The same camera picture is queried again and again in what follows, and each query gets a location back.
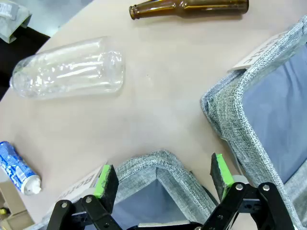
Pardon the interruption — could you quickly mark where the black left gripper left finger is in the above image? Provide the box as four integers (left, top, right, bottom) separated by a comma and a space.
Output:
47, 164, 120, 230

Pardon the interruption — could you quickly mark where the brown glass bottle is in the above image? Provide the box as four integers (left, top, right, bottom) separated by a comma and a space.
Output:
129, 0, 249, 20

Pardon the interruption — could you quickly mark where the brown cardboard box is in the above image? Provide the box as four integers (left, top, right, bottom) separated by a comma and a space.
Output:
0, 177, 35, 230

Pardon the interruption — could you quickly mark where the grey fabric basket for plastic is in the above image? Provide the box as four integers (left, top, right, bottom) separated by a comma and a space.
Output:
200, 15, 307, 228

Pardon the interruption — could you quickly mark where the grey fabric basket for bottles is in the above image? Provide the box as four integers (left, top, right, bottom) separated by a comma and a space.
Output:
35, 149, 219, 230

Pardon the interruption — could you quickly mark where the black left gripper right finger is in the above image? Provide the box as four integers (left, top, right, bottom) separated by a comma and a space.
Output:
202, 153, 295, 230

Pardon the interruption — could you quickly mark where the white Plastic label card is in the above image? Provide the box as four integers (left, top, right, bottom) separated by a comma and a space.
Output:
227, 31, 295, 72

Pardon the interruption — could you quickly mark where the white Bottle label card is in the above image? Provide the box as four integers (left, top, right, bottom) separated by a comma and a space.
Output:
59, 165, 108, 201

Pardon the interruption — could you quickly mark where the smooth clear plastic bottle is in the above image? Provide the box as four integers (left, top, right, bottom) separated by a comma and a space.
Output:
9, 35, 125, 99

